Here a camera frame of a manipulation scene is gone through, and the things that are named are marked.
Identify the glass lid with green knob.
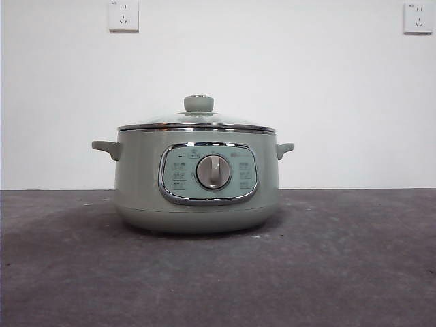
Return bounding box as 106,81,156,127
117,95,276,134

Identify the green electric cooking pot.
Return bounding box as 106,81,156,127
91,128,294,234

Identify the white wall socket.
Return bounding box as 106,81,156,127
108,0,140,33
403,3,433,35

